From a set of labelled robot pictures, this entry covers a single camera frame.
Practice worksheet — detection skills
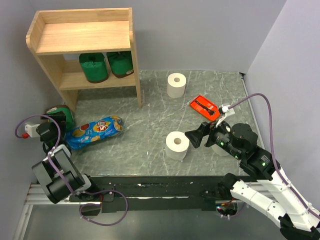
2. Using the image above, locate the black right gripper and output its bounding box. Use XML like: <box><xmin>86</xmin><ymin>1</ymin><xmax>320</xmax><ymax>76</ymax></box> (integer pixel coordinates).
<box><xmin>183</xmin><ymin>115</ymin><xmax>242</xmax><ymax>159</ymax></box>

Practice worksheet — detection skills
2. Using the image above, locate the white paper towel roll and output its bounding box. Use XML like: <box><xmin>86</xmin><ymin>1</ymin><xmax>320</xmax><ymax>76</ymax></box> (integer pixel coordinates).
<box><xmin>165</xmin><ymin>131</ymin><xmax>190</xmax><ymax>162</ymax></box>
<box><xmin>211</xmin><ymin>144</ymin><xmax>230</xmax><ymax>157</ymax></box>
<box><xmin>167</xmin><ymin>73</ymin><xmax>187</xmax><ymax>98</ymax></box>

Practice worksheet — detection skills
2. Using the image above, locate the orange razor package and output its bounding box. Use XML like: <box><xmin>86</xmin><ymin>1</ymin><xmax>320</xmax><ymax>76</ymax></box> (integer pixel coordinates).
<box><xmin>189</xmin><ymin>95</ymin><xmax>221</xmax><ymax>122</ymax></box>

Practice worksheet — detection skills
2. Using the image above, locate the green roll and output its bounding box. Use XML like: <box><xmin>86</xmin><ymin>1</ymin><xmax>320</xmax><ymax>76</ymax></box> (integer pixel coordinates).
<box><xmin>78</xmin><ymin>52</ymin><xmax>109</xmax><ymax>84</ymax></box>
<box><xmin>45</xmin><ymin>104</ymin><xmax>74</xmax><ymax>132</ymax></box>
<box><xmin>106</xmin><ymin>51</ymin><xmax>134</xmax><ymax>79</ymax></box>

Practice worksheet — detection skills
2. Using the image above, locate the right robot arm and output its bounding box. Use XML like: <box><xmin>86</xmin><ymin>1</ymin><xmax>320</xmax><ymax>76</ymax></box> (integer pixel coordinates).
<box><xmin>185</xmin><ymin>121</ymin><xmax>320</xmax><ymax>240</ymax></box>

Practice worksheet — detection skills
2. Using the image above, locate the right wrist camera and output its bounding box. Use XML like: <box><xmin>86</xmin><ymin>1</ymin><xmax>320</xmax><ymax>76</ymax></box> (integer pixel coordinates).
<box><xmin>215</xmin><ymin>103</ymin><xmax>235</xmax><ymax>128</ymax></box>

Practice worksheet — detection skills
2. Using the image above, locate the white paper towel roll front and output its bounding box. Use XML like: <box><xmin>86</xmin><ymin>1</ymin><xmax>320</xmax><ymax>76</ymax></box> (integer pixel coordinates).
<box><xmin>165</xmin><ymin>131</ymin><xmax>190</xmax><ymax>162</ymax></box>

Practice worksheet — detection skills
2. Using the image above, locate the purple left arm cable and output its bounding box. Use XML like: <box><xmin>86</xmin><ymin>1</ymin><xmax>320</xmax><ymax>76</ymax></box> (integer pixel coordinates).
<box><xmin>14</xmin><ymin>114</ymin><xmax>76</xmax><ymax>196</ymax></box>

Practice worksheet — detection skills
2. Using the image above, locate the blue chips bag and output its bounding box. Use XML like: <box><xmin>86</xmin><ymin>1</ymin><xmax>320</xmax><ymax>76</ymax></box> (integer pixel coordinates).
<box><xmin>65</xmin><ymin>115</ymin><xmax>124</xmax><ymax>150</ymax></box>

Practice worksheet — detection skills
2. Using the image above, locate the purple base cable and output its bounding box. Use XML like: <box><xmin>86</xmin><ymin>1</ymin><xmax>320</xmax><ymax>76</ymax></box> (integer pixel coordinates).
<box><xmin>79</xmin><ymin>189</ymin><xmax>129</xmax><ymax>227</ymax></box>

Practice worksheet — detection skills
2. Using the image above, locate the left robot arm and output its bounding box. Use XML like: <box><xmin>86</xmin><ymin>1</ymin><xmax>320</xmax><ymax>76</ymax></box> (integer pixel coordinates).
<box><xmin>32</xmin><ymin>110</ymin><xmax>100</xmax><ymax>204</ymax></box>

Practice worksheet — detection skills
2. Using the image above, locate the wooden shelf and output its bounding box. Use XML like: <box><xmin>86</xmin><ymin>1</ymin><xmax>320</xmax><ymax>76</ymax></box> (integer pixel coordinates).
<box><xmin>25</xmin><ymin>7</ymin><xmax>142</xmax><ymax>111</ymax></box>

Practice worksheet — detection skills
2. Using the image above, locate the white paper towel roll right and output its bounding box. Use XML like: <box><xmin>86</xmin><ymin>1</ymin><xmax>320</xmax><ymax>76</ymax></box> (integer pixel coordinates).
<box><xmin>211</xmin><ymin>144</ymin><xmax>230</xmax><ymax>157</ymax></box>

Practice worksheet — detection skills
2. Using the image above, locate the white paper towel roll back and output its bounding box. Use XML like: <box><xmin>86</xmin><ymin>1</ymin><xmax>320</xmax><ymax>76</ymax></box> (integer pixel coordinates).
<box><xmin>167</xmin><ymin>73</ymin><xmax>187</xmax><ymax>98</ymax></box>

